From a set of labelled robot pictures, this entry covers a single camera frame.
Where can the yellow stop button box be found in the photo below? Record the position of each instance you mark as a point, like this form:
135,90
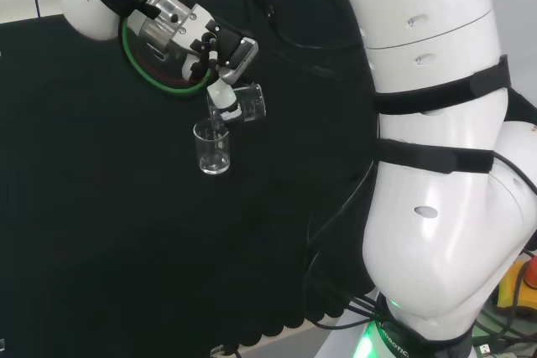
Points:
514,286

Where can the black bench cloth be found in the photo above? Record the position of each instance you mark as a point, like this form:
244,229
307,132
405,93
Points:
105,186

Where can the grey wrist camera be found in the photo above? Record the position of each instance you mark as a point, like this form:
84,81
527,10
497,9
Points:
241,58

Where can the clear graduated glass beaker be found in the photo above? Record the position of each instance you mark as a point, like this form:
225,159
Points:
214,157

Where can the clear glass beaker with spout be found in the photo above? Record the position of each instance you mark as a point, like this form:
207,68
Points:
251,104

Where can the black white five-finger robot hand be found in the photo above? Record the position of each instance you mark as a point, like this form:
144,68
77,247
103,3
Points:
224,100

